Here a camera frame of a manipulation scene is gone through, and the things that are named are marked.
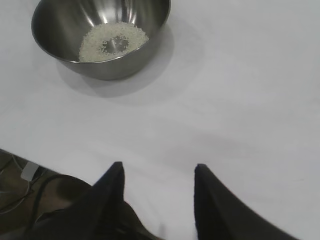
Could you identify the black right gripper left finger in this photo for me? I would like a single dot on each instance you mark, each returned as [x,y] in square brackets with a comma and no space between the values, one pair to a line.
[100,212]

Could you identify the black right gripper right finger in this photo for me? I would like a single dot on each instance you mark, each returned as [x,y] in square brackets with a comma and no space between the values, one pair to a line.
[220,215]

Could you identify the white rice grains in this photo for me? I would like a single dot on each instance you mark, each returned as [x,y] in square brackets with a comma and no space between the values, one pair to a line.
[92,47]

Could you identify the stainless steel mixing bowl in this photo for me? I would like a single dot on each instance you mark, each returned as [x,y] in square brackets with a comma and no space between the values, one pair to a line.
[62,27]

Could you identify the white power adapter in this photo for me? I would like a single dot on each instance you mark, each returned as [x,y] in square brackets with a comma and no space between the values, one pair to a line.
[29,170]

